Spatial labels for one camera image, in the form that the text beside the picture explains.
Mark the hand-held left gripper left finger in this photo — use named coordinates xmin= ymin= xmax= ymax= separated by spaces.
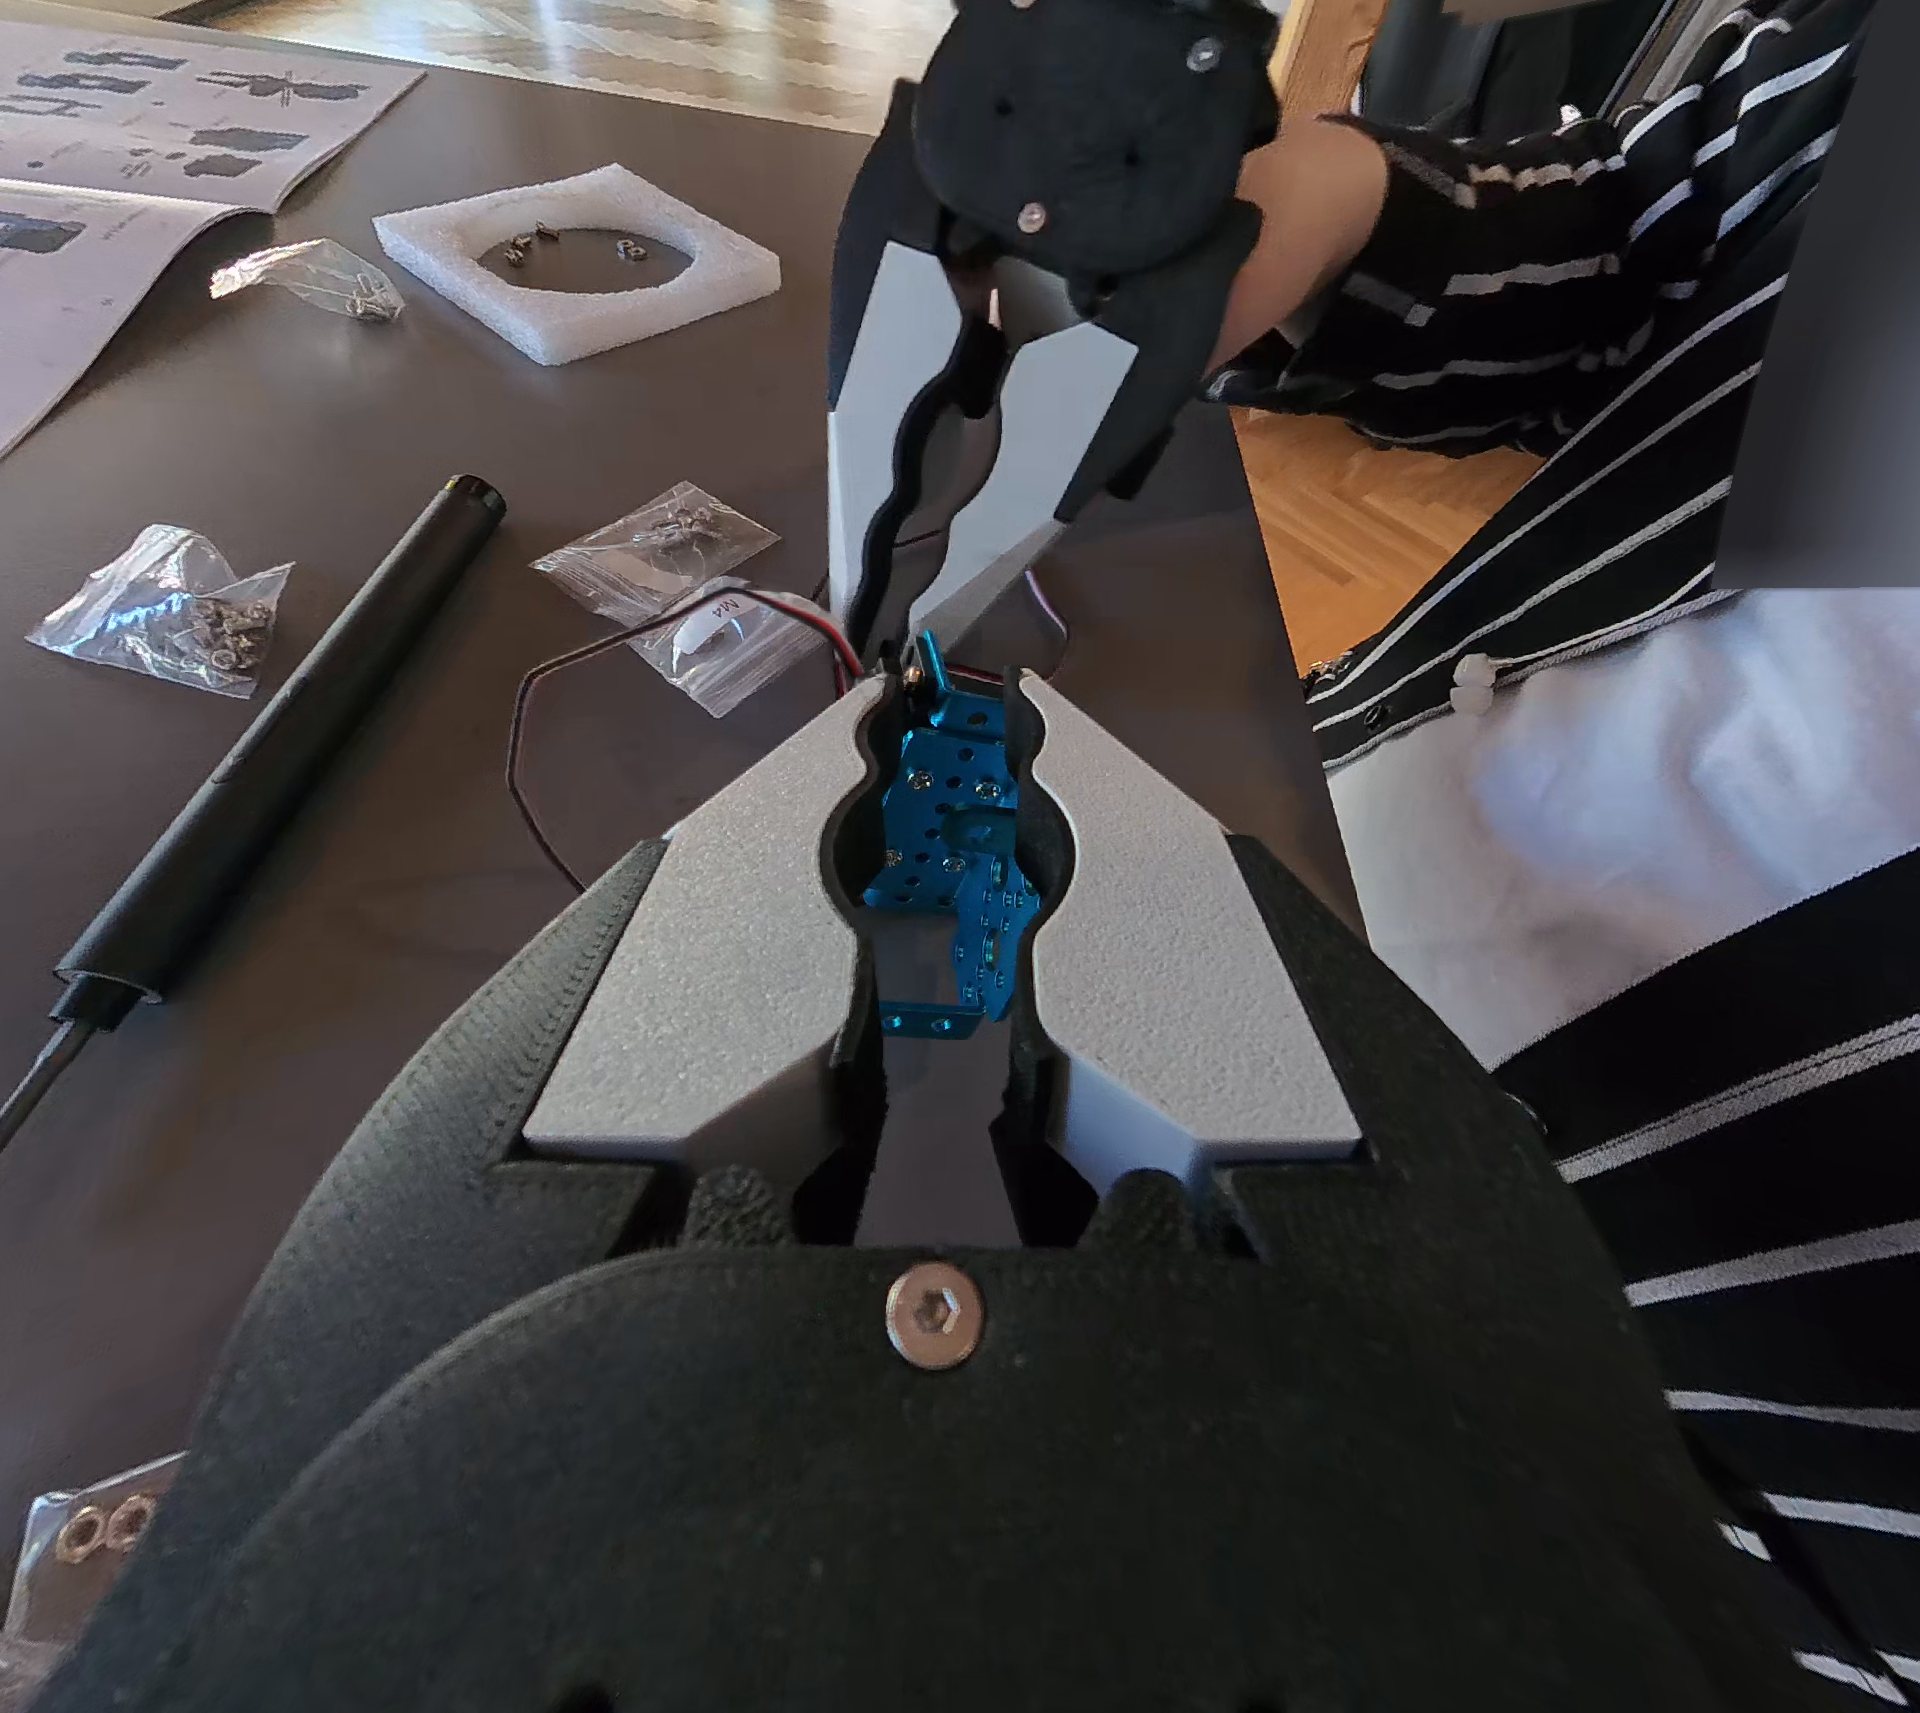
xmin=525 ymin=669 xmax=903 ymax=1165

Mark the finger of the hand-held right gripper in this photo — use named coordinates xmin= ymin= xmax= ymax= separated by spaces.
xmin=823 ymin=237 xmax=1005 ymax=674
xmin=898 ymin=307 xmax=1150 ymax=665

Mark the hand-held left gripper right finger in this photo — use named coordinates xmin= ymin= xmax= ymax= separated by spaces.
xmin=994 ymin=669 xmax=1367 ymax=1185

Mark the blue bracket servo assembly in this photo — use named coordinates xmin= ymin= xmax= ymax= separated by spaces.
xmin=855 ymin=631 xmax=1042 ymax=1043

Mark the dark brown desk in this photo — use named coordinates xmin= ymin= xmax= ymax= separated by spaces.
xmin=0 ymin=0 xmax=1368 ymax=1713

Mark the flat clear bag of screws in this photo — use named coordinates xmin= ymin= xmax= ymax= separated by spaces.
xmin=530 ymin=480 xmax=782 ymax=623

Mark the clear bag with white label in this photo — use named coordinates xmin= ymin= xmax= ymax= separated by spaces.
xmin=625 ymin=576 xmax=857 ymax=718

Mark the dark chair with pale piping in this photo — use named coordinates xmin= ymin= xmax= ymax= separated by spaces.
xmin=1358 ymin=0 xmax=1627 ymax=148

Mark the black electric screwdriver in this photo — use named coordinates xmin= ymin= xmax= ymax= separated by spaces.
xmin=0 ymin=474 xmax=505 ymax=1151

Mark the crumpled small clear bag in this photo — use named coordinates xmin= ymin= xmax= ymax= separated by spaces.
xmin=209 ymin=239 xmax=405 ymax=324

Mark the clear bag of many screws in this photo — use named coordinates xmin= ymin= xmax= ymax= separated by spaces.
xmin=25 ymin=523 xmax=294 ymax=698

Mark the open instruction manual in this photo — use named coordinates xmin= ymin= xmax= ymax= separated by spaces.
xmin=0 ymin=17 xmax=425 ymax=460

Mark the clear bag of brass nuts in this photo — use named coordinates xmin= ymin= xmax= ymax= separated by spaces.
xmin=0 ymin=1485 xmax=159 ymax=1646

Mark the red black white servo cable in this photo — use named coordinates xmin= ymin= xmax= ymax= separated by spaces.
xmin=505 ymin=558 xmax=1073 ymax=898

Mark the white foam frame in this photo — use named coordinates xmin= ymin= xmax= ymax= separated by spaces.
xmin=372 ymin=164 xmax=782 ymax=366

